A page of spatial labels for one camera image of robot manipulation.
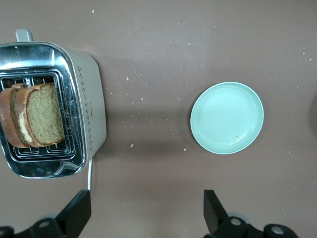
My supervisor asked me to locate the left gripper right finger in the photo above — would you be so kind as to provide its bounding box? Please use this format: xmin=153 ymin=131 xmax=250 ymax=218
xmin=203 ymin=189 xmax=298 ymax=238

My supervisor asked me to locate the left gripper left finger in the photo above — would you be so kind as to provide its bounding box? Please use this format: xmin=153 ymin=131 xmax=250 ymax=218
xmin=0 ymin=189 xmax=92 ymax=238

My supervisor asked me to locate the brown bread slice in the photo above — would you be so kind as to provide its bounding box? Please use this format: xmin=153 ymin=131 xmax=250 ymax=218
xmin=12 ymin=82 xmax=66 ymax=148
xmin=0 ymin=84 xmax=29 ymax=149

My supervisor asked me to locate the green round plate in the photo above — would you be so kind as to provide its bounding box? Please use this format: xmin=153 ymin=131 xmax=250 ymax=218
xmin=190 ymin=81 xmax=264 ymax=155

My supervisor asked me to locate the beige chrome toaster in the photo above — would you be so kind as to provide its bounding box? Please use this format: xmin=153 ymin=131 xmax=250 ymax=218
xmin=0 ymin=28 xmax=107 ymax=179

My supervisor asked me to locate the white toaster power cord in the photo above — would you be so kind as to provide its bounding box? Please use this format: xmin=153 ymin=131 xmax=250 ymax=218
xmin=86 ymin=158 xmax=94 ymax=192

